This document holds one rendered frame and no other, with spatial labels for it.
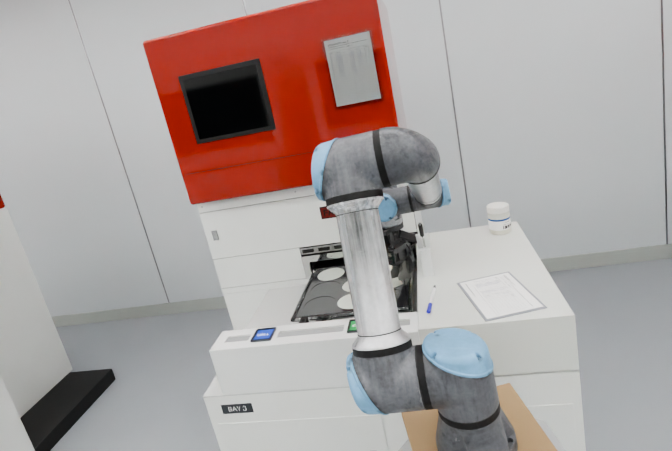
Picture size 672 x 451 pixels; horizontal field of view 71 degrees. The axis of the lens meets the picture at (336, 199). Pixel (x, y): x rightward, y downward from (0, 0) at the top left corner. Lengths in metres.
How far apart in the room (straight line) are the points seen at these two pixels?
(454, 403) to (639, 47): 2.75
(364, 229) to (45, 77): 3.40
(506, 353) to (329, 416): 0.49
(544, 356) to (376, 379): 0.47
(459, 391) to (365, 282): 0.25
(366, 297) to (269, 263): 1.01
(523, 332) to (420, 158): 0.51
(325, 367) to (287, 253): 0.68
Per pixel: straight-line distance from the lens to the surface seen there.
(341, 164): 0.89
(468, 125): 3.16
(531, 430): 1.08
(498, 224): 1.63
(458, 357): 0.88
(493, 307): 1.23
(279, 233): 1.81
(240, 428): 1.46
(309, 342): 1.23
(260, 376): 1.33
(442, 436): 1.01
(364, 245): 0.89
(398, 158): 0.88
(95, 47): 3.79
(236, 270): 1.93
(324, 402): 1.33
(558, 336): 1.22
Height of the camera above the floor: 1.59
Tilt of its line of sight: 15 degrees down
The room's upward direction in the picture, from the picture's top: 12 degrees counter-clockwise
